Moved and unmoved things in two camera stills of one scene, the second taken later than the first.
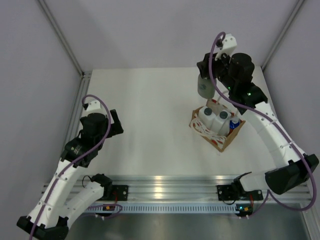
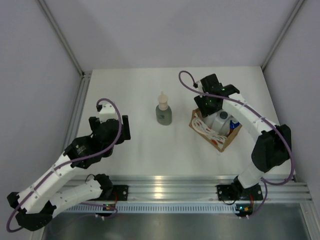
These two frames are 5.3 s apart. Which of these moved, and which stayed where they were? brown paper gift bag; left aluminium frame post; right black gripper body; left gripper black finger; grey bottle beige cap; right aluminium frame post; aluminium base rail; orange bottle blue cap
Moved: right black gripper body; grey bottle beige cap; left gripper black finger
Stayed: right aluminium frame post; aluminium base rail; left aluminium frame post; brown paper gift bag; orange bottle blue cap
